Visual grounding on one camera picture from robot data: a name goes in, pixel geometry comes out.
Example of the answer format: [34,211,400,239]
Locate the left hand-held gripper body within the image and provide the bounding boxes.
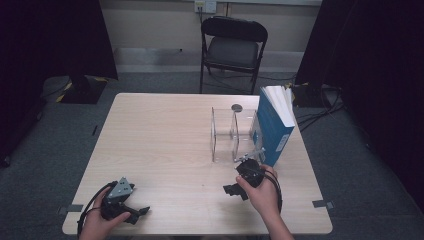
[100,177,136,221]

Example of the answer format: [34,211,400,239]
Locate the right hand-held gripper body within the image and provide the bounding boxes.
[233,148,267,189]

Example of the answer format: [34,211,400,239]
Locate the clear acrylic book rack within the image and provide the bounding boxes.
[209,107,268,165]

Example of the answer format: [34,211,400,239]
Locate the blue book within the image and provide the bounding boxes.
[254,85,297,168]

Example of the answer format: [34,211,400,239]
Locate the person's right hand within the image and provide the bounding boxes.
[235,165,280,218]

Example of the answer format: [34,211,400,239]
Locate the person's left hand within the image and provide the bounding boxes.
[79,188,132,240]

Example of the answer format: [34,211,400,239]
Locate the grey tape strip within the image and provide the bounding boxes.
[312,199,335,210]
[58,204,84,216]

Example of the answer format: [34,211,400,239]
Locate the black stand base striped tape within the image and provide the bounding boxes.
[284,81,332,109]
[43,74,110,105]

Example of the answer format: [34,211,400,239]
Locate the black folding chair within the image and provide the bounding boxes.
[199,15,269,96]

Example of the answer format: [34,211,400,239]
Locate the black curtain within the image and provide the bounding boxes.
[0,0,119,166]
[294,0,424,212]

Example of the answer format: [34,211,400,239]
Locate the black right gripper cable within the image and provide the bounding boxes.
[258,168,284,215]

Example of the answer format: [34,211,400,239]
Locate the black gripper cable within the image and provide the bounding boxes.
[77,180,118,237]
[258,168,284,215]

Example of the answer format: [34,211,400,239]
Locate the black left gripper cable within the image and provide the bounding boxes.
[77,180,118,237]

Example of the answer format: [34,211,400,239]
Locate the black floor cables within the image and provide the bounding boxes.
[295,84,346,133]

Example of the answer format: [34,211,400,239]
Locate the white wall socket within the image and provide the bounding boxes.
[194,0,218,14]

